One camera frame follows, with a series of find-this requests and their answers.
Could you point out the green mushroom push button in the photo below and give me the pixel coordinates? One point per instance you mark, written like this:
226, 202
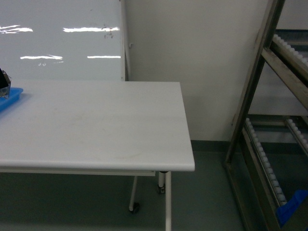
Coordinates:
5, 84

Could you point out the blue plastic tray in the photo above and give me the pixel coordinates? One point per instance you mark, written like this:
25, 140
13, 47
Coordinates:
14, 96

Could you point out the steel roller rack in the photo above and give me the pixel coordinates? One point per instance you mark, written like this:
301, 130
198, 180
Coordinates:
292, 69

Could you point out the large blue plastic crate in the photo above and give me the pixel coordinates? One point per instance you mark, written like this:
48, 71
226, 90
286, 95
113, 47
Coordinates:
286, 211

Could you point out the white folding table frame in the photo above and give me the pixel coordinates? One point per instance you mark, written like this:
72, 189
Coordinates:
54, 202

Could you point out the white whiteboard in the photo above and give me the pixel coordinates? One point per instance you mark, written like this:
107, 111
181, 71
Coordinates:
62, 39

